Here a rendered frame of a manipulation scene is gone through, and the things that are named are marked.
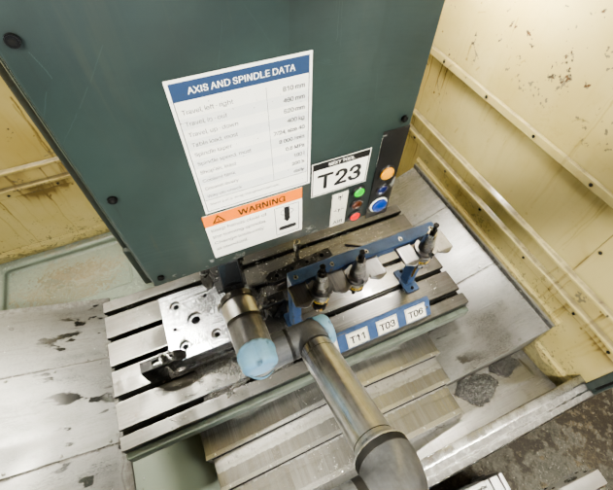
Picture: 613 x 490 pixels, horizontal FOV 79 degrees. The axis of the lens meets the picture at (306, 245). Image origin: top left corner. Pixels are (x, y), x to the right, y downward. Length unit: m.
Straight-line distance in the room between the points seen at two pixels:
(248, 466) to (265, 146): 1.10
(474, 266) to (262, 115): 1.31
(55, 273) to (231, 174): 1.66
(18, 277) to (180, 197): 1.72
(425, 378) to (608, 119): 0.96
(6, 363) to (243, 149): 1.41
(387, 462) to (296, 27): 0.57
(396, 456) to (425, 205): 1.31
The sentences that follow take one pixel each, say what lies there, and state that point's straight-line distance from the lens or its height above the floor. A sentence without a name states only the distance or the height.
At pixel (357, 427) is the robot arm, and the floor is 1.43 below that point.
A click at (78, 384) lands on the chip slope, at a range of 1.66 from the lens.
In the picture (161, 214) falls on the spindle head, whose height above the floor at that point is 1.71.
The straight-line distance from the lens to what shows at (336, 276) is 1.01.
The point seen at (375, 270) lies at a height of 1.22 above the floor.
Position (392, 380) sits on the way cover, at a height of 0.73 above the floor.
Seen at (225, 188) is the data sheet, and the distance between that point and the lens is 0.52.
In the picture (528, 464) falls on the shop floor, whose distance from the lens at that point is 2.37.
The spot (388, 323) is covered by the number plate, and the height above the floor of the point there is 0.94.
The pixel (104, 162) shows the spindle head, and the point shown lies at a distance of 0.46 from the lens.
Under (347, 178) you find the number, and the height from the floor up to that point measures 1.67.
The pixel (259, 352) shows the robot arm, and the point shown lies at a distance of 0.73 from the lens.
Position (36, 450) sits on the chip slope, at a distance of 1.61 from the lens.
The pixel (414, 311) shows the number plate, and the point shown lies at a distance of 1.32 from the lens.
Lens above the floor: 2.09
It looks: 55 degrees down
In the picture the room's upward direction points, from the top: 1 degrees clockwise
